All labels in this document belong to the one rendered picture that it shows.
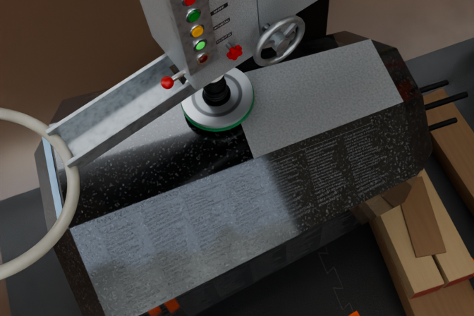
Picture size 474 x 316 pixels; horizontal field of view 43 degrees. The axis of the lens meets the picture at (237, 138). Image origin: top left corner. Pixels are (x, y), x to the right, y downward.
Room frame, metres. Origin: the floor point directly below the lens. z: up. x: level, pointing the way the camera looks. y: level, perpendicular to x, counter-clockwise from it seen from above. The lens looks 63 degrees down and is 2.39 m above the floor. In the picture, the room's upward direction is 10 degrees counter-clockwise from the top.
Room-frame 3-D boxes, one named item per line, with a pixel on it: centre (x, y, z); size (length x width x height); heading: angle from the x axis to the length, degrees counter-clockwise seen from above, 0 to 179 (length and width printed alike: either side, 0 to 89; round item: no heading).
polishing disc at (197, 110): (0.92, 0.04, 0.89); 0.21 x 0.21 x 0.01
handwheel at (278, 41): (0.86, -0.12, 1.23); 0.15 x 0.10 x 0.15; 116
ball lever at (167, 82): (0.80, 0.12, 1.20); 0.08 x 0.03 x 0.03; 116
